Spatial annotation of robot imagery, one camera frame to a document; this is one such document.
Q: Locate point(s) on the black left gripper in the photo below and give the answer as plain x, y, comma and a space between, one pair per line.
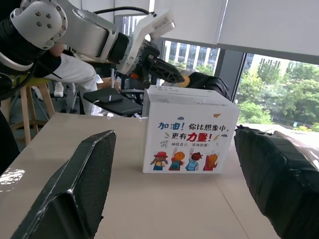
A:
147, 56

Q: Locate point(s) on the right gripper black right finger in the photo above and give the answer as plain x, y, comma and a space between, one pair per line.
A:
274, 186

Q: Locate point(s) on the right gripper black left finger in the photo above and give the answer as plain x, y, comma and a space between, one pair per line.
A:
82, 186

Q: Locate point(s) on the white slotted box with cartoons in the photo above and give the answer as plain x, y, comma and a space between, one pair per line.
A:
189, 112

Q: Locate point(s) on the seated person's bare hand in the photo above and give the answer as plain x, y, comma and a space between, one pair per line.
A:
57, 49

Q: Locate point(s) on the black backpack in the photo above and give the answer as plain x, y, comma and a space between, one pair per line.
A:
211, 83

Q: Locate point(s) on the white roller blind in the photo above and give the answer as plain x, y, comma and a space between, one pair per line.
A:
271, 25
189, 20

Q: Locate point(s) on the black office chair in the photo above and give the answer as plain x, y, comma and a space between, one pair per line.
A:
117, 105

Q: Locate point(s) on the dark robot body part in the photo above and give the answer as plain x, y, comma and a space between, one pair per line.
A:
7, 144

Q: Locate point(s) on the person in white trousers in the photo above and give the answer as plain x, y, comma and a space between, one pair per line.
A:
77, 72

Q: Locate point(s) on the wooden stool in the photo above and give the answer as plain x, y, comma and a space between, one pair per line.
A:
25, 104

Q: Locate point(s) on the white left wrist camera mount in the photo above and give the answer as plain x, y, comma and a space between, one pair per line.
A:
139, 37

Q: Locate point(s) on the dark window corner post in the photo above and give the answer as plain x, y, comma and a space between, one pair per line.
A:
229, 72

